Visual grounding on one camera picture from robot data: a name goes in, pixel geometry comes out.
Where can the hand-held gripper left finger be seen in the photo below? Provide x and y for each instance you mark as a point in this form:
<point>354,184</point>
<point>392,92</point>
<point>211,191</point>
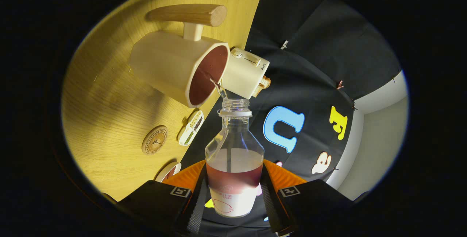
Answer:
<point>195,208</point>

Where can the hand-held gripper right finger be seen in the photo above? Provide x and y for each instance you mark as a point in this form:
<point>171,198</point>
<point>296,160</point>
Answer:
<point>270,208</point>

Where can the clear juice bottle pink label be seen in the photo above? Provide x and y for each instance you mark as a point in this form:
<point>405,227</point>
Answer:
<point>233,186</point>

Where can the round wooden coaster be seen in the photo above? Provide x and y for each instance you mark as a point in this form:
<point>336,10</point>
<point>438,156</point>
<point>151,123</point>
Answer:
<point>154,140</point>

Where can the reddish brown meat patty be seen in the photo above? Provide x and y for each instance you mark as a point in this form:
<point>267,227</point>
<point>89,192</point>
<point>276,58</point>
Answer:
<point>170,173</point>

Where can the white round plate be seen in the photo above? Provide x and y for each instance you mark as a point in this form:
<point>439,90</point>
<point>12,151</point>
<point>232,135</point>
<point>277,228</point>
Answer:
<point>162,173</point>

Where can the white divided seed dish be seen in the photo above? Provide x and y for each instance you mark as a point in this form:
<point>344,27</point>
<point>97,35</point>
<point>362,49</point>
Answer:
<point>190,128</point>

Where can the toast slice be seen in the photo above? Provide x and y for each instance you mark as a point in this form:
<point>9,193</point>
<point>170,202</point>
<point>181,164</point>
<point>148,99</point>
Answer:
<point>263,84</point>

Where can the wooden table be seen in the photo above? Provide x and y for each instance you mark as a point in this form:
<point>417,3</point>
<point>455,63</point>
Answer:
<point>109,113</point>

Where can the cream toaster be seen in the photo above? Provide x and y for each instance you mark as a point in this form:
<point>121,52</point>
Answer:
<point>242,76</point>

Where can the pink cloth clip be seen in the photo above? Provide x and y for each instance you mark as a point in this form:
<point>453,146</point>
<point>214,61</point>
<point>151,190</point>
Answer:
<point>340,84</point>

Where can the silver cloth clip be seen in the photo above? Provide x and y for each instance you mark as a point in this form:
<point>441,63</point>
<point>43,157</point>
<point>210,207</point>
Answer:
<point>284,44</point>

